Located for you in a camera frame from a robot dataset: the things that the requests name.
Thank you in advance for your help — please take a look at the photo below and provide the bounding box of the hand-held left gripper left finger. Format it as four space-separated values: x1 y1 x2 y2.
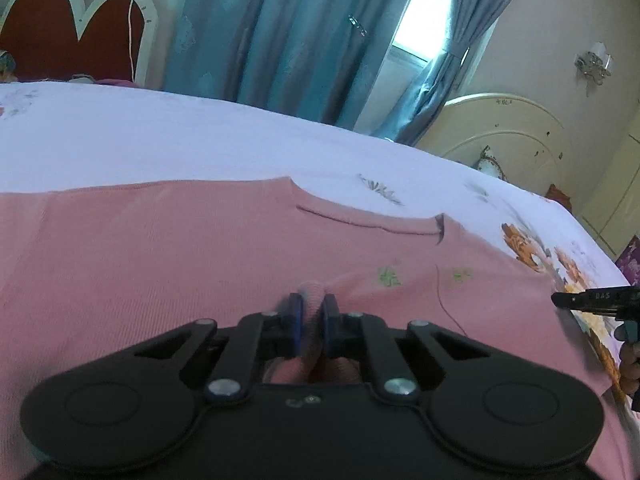
131 294 303 403

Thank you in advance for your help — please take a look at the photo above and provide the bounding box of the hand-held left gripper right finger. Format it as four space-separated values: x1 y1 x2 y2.
321 295 493 403

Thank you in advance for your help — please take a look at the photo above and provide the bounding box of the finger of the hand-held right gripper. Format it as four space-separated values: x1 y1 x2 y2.
551 286 640 313

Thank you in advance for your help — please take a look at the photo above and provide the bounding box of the pink knit garment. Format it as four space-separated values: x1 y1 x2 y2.
0 176 617 480

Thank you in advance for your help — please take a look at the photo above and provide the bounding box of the person's right hand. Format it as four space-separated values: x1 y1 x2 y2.
619 341 640 411

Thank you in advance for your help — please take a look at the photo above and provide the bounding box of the purple wardrobe poster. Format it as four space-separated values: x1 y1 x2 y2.
615 236 640 292

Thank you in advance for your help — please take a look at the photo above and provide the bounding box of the red-brown cloth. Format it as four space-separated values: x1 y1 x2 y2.
545 184 575 208

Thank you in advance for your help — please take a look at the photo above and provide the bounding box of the cream wardrobe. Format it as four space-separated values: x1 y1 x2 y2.
579 105 640 263

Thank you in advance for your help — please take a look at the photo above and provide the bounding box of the small ornate ornament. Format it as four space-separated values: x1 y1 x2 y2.
474 146 508 182

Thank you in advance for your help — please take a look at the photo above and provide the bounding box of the cream arched bed board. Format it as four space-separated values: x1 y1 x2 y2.
416 92 576 196

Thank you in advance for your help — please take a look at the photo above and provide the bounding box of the white floral bedsheet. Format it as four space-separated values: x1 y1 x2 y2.
0 81 638 413

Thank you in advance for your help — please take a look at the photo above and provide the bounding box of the tied-back blue curtain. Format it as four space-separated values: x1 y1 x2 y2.
372 0 523 147

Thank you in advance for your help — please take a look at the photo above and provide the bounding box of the wide blue curtain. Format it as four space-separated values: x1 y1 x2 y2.
164 0 432 136

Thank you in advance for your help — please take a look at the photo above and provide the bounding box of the pink bedding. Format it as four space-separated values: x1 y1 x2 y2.
69 73 136 89

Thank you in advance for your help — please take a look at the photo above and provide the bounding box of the bright window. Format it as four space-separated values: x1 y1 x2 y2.
389 0 462 68

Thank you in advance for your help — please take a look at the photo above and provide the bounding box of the colourful pillow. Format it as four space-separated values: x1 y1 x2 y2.
0 50 21 83

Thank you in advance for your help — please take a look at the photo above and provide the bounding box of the crystal wall lamp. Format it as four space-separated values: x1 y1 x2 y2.
574 42 614 83

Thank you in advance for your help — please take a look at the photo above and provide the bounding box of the white hanging cable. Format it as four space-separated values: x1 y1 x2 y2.
127 0 156 83

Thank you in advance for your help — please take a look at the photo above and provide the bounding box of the red headboard with white frame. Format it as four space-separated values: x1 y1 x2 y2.
0 0 162 90

